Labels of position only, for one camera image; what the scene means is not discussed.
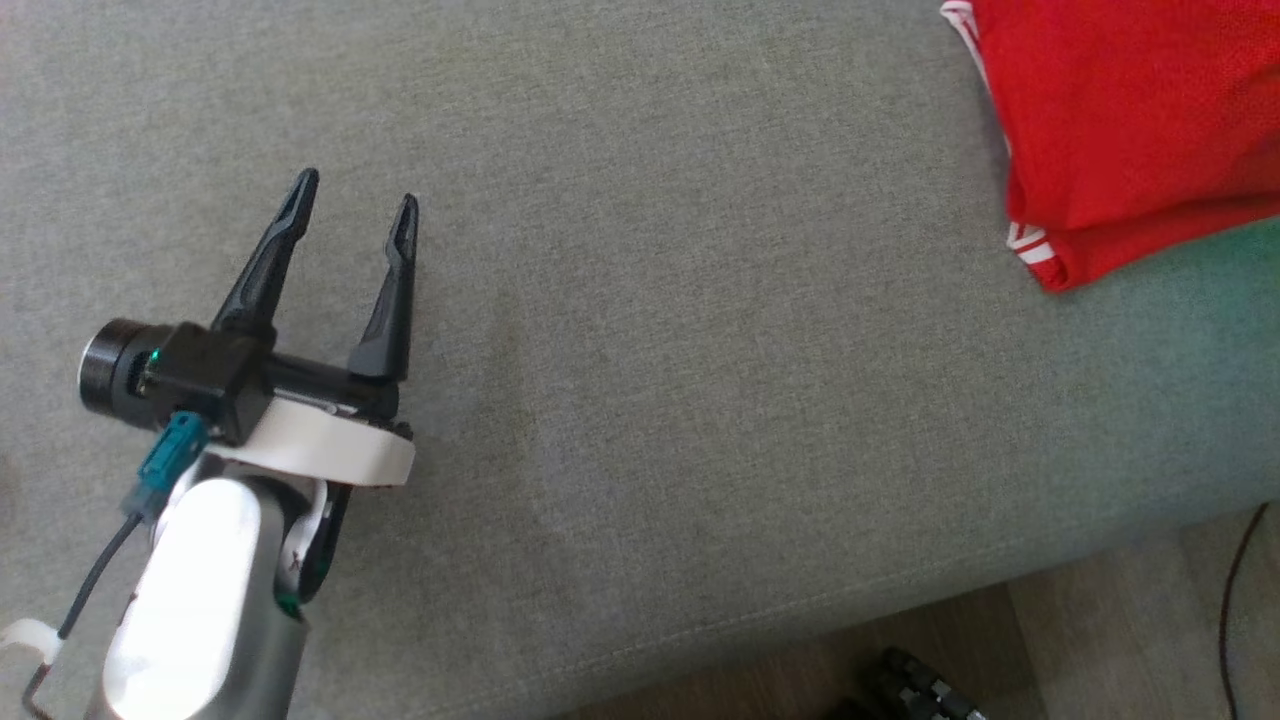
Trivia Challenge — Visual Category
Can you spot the left cable with teal connector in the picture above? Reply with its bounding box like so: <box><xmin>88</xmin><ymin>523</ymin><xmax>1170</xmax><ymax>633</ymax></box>
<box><xmin>20</xmin><ymin>410</ymin><xmax>211</xmax><ymax>720</ymax></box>

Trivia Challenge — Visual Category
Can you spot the red Bulls 23 jersey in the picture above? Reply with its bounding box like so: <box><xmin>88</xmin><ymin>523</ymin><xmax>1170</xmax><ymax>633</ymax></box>
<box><xmin>940</xmin><ymin>0</ymin><xmax>1280</xmax><ymax>294</ymax></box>

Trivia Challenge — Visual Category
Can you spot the thin black floor cable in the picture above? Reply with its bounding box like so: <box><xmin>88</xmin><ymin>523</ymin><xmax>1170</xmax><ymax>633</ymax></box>
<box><xmin>1218</xmin><ymin>503</ymin><xmax>1273</xmax><ymax>720</ymax></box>

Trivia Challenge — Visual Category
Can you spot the white cable strap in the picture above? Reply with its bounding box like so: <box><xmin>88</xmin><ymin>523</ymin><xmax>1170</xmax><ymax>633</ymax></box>
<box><xmin>0</xmin><ymin>618</ymin><xmax>63</xmax><ymax>667</ymax></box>

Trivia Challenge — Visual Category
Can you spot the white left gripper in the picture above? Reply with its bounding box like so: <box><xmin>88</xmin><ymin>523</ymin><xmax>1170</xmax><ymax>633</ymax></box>
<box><xmin>205</xmin><ymin>168</ymin><xmax>421</xmax><ymax>489</ymax></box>

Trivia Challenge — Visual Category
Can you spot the wide grey sofa chaise cushion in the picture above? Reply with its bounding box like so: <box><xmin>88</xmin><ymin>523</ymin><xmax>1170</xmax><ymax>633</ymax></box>
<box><xmin>0</xmin><ymin>0</ymin><xmax>1280</xmax><ymax>720</ymax></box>

